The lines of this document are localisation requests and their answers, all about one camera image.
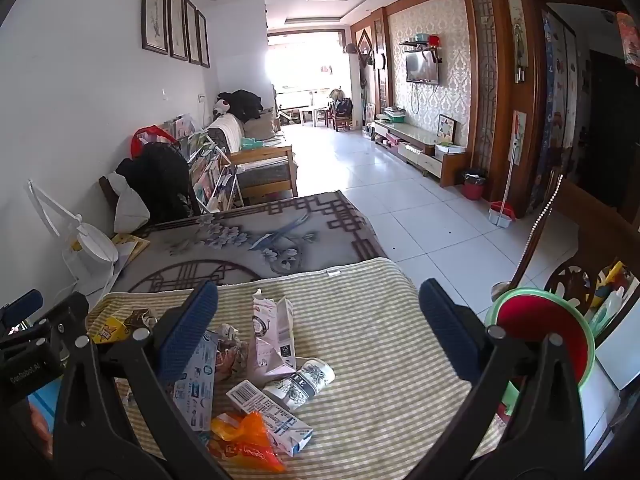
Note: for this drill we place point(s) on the yellow snack packet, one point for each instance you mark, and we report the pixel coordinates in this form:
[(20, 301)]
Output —
[(107, 332)]

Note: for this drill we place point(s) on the pink white milk carton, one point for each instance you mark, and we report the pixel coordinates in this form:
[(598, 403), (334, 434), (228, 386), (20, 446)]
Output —
[(272, 345)]

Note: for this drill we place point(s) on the small red waste bin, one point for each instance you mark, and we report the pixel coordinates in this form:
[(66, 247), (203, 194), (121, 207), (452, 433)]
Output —
[(472, 187)]

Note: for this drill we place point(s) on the black clothes pile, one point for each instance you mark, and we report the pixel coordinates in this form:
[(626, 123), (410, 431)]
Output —
[(245, 102)]

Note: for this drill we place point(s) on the wooden sofa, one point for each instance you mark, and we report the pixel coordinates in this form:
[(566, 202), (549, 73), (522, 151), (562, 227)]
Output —
[(265, 165)]

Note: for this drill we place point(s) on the colourful framed puzzle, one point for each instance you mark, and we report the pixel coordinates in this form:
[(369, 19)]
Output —
[(446, 128)]

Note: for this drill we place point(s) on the television cabinet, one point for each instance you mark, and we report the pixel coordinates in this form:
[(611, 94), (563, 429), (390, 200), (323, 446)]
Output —
[(415, 147)]

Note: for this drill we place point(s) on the orange plastic bag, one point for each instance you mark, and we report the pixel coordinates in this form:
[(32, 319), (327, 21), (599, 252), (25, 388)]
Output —
[(245, 442)]

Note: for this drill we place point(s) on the panda plush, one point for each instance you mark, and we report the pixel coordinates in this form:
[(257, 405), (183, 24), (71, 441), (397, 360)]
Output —
[(222, 106)]

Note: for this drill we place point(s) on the small brown wrapper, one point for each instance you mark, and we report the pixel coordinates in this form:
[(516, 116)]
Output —
[(141, 317)]

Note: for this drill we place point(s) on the white desk lamp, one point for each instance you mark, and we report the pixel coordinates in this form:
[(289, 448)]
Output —
[(90, 252)]

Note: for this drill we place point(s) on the wall shelf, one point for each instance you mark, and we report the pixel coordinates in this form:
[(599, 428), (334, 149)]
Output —
[(422, 42)]

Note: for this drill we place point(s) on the yellow striped table cloth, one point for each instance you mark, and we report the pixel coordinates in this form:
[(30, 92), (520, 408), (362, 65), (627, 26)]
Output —
[(380, 360)]

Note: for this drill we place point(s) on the book rack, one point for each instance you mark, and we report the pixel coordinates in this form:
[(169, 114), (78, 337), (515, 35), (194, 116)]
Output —
[(210, 175)]

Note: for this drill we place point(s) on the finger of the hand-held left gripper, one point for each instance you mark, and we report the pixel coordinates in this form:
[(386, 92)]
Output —
[(67, 312), (22, 305)]

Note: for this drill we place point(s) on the carved wooden chair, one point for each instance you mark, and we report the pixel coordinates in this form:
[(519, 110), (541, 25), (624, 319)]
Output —
[(590, 230)]

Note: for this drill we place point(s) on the grey floral blanket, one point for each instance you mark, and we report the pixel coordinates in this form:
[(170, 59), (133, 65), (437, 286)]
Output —
[(250, 240)]

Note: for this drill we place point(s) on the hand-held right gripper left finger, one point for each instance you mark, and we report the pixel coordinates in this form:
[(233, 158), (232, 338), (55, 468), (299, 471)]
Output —
[(192, 330)]

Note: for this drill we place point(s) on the red hanging ornament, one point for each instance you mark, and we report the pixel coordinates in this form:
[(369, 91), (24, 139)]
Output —
[(627, 40)]

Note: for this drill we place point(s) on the white storage box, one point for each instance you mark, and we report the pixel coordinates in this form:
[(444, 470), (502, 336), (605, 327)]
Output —
[(450, 151)]

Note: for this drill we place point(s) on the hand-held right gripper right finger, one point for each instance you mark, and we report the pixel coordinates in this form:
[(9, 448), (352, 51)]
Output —
[(445, 325)]

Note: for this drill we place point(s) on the white bag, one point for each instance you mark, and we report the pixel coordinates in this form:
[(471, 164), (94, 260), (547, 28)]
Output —
[(131, 207)]

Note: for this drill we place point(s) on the wall television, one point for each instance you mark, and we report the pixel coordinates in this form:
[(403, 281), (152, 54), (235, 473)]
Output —
[(422, 67)]

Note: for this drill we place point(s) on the blue patterned door curtain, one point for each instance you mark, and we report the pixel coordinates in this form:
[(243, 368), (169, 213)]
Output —
[(555, 85)]

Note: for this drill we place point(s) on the mop with red bucket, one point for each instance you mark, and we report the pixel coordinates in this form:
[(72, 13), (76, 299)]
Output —
[(501, 214)]

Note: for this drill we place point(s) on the white low table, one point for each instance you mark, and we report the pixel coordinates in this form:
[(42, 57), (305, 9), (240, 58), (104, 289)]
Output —
[(312, 112)]

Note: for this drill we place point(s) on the yellow paper envelopes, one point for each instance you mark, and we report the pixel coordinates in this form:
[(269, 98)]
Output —
[(129, 247)]

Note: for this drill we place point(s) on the small red wooden chair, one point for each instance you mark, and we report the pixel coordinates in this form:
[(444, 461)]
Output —
[(340, 119)]

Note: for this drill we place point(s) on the large framed picture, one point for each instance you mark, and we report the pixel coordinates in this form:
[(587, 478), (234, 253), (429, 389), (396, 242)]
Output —
[(154, 7)]

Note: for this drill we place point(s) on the white blue carton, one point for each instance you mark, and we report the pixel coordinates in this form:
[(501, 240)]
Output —
[(272, 417)]

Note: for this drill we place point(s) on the red bin with green rim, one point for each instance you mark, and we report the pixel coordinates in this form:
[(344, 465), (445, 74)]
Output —
[(540, 330)]

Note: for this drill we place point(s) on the patterned paper cup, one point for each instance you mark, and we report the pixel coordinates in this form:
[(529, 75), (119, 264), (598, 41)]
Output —
[(300, 382)]

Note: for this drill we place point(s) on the red bag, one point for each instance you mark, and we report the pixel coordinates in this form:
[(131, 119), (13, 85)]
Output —
[(150, 136)]

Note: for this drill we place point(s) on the white wrapper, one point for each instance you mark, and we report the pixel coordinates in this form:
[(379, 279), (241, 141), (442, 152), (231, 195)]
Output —
[(231, 352)]

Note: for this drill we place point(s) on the black jacket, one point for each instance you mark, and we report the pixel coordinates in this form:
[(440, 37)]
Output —
[(157, 180)]

